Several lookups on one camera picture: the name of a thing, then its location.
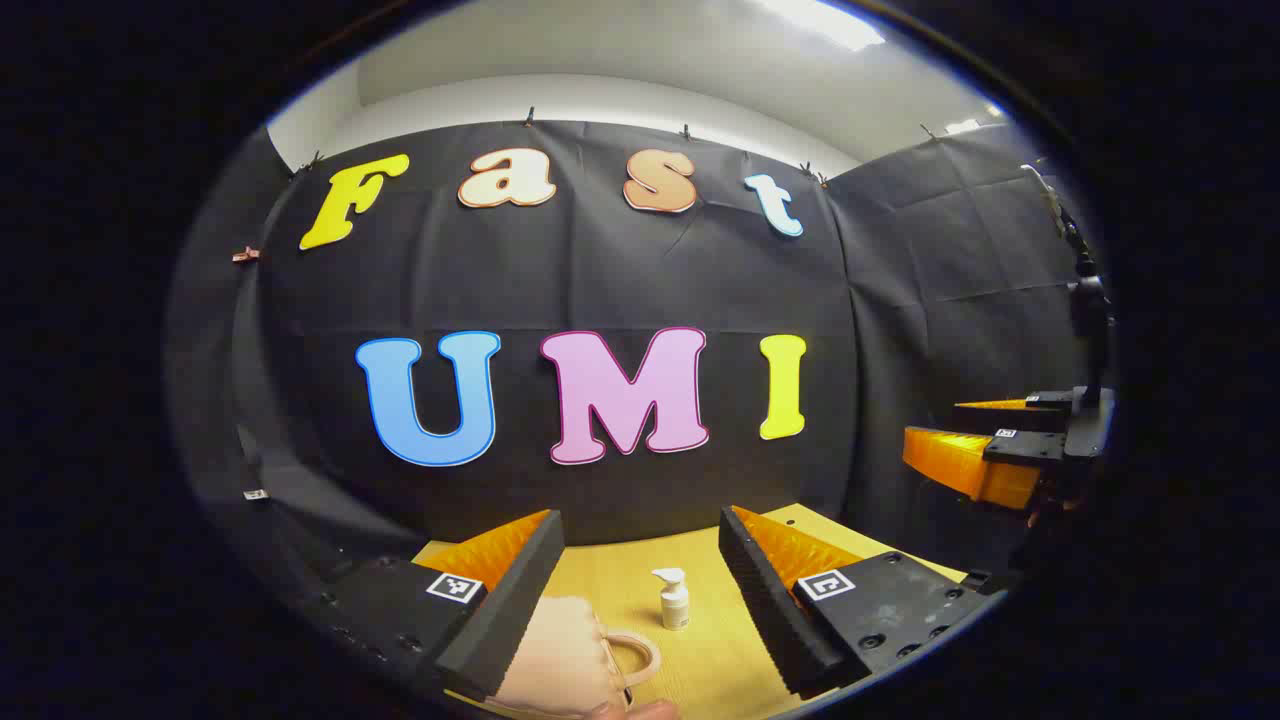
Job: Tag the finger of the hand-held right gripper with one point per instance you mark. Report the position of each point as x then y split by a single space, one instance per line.
960 460
1045 412

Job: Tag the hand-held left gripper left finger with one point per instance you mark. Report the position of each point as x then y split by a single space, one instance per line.
510 600

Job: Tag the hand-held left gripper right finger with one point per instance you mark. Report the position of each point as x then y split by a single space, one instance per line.
765 610

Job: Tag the pink quilted suitcase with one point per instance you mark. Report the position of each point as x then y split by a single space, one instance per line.
555 650

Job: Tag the white pump bottle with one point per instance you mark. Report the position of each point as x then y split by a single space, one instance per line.
675 605

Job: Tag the small ceiling light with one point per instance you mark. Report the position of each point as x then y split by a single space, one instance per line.
965 126

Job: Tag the black backdrop cloth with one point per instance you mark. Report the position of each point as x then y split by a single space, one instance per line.
620 270

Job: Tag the copper clip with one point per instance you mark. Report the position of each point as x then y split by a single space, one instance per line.
245 254

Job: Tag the long ceiling light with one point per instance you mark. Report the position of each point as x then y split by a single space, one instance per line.
820 22

